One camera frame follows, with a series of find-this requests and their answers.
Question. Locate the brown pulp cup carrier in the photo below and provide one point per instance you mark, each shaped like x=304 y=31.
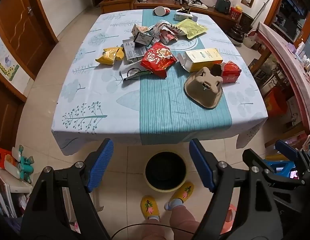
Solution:
x=204 y=88

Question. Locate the yellow-green foil pouch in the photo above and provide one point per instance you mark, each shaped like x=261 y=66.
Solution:
x=191 y=28

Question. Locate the white green plastic pouch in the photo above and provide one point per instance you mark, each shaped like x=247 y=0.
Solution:
x=134 y=73

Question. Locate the left yellow slipper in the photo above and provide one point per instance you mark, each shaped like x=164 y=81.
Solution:
x=149 y=208

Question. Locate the small red torn box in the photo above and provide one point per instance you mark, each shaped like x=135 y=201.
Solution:
x=229 y=71

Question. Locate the yellow slipper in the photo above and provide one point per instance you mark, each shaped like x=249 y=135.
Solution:
x=180 y=196
x=149 y=208

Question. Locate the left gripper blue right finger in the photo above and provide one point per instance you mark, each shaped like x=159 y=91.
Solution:
x=205 y=163

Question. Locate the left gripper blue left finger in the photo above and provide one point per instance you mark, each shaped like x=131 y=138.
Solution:
x=97 y=163

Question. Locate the right yellow slipper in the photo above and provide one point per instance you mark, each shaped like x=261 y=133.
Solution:
x=180 y=196

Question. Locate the cream toothpaste box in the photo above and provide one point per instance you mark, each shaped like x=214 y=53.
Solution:
x=195 y=60

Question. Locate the blue plastic stool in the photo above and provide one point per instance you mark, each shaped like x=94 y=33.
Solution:
x=283 y=168

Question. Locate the white blue medicine box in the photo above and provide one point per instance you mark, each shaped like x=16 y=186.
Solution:
x=180 y=16

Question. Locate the dark green speaker box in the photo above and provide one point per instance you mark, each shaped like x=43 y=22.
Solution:
x=223 y=6

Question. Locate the large red snack bag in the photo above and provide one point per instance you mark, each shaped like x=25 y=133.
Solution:
x=157 y=59

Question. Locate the light blue patterned tablecloth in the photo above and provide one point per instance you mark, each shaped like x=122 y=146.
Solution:
x=96 y=103

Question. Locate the black gold wrapper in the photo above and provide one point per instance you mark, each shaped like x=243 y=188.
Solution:
x=184 y=10

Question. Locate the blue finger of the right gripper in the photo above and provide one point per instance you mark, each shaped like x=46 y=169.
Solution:
x=285 y=149

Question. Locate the wooden door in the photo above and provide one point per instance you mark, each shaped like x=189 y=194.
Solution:
x=27 y=33

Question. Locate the red white paper cup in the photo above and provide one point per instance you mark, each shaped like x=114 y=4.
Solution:
x=161 y=11

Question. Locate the red plastic bucket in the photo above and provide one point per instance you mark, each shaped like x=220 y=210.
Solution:
x=275 y=103

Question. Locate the wooden tv cabinet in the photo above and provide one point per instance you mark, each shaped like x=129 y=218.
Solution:
x=223 y=20

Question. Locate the small black white carton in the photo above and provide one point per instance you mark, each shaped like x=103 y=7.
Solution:
x=141 y=35

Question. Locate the grey printed carton box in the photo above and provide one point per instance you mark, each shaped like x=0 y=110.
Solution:
x=133 y=51

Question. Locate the yellow snack wrapper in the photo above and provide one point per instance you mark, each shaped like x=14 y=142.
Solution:
x=111 y=55

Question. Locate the teal toy figure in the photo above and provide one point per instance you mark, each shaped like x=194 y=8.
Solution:
x=23 y=164

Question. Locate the yellow round trash bin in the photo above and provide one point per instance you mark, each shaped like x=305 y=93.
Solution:
x=165 y=171

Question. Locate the red white wrapper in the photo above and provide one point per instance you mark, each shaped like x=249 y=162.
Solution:
x=166 y=32

